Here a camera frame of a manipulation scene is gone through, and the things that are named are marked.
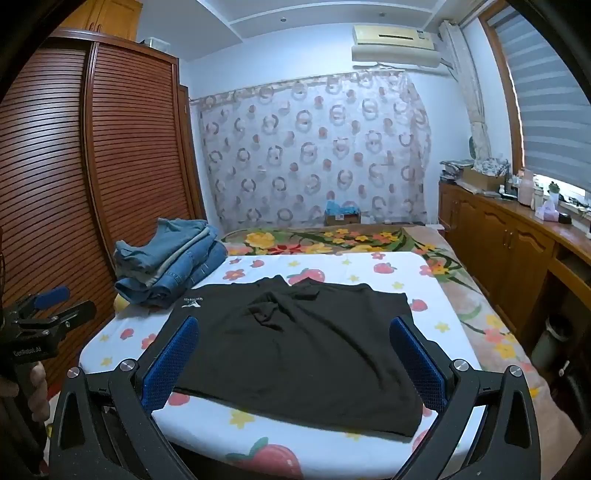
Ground tied lace curtain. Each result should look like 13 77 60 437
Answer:
442 21 491 161

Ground white air conditioner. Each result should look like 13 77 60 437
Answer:
350 21 452 71

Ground light blue folded jeans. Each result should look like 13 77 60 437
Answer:
114 218 219 278

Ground circle patterned curtain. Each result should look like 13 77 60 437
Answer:
196 69 432 232

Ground wooden louvred wardrobe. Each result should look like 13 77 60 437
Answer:
0 28 208 416

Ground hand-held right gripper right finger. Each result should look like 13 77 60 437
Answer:
389 315 541 480

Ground blue denim folded jeans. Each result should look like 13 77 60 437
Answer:
115 240 228 309

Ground wooden upper cupboard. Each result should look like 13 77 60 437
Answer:
60 0 144 42

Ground grey bin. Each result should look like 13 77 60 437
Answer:
531 316 572 371

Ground white strawberry printed sheet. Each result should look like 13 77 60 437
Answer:
78 251 488 480

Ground pink jar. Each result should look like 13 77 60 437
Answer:
517 168 536 206

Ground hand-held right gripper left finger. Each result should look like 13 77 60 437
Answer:
48 315 201 480

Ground open cardboard box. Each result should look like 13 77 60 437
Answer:
462 164 509 193

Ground pile of papers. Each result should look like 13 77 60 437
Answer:
440 158 476 182

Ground wooden cabinet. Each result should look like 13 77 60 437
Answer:
438 179 591 370

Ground striped window blind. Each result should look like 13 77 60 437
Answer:
492 0 591 195

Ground pink tissue pack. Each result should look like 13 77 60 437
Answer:
536 200 562 223

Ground person's left hand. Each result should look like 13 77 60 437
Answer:
0 360 51 422

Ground floral blanket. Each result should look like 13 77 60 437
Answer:
219 224 583 480

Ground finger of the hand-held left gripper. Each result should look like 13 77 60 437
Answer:
9 286 71 311
25 300 98 334

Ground small cardboard box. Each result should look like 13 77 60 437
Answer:
324 200 362 227

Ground black pants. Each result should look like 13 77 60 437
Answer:
168 274 424 438

